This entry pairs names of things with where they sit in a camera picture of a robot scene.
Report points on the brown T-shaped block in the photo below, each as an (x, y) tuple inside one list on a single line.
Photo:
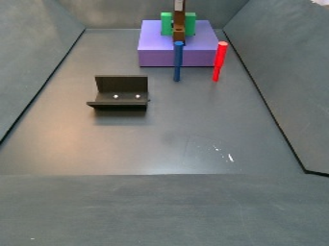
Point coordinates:
[(178, 30)]

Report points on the red peg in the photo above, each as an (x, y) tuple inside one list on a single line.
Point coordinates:
[(220, 58)]

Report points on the green U-shaped block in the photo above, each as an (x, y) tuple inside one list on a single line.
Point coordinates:
[(168, 23)]

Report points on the blue peg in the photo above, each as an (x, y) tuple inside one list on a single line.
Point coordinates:
[(178, 60)]

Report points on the black U-channel bracket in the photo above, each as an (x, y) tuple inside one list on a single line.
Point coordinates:
[(121, 91)]

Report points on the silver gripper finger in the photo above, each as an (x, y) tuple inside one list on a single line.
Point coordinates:
[(180, 5)]

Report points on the purple base board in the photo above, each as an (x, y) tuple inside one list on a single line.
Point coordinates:
[(155, 48)]

